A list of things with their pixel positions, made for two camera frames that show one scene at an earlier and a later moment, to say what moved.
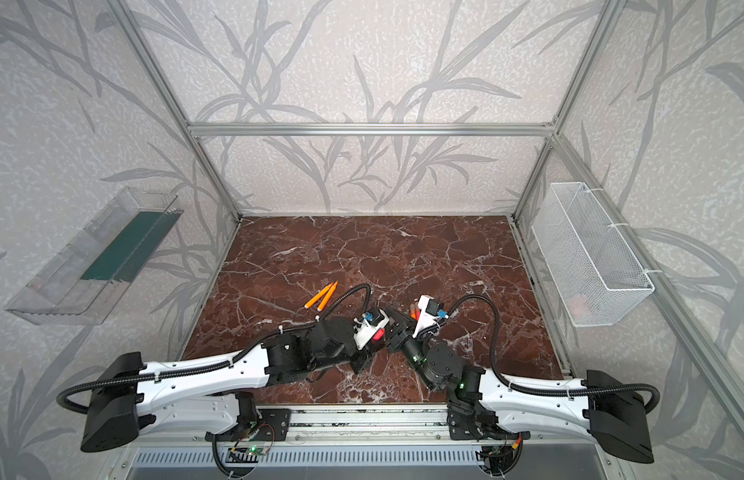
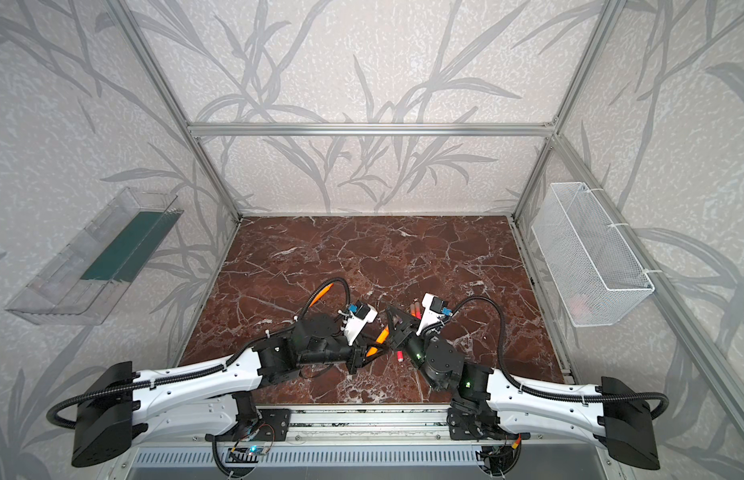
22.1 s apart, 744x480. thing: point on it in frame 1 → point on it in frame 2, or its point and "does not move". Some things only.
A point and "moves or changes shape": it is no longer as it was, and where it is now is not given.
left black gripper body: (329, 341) does not move
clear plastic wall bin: (83, 284) does not move
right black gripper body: (401, 332) does not move
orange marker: (328, 297) moves or changes shape
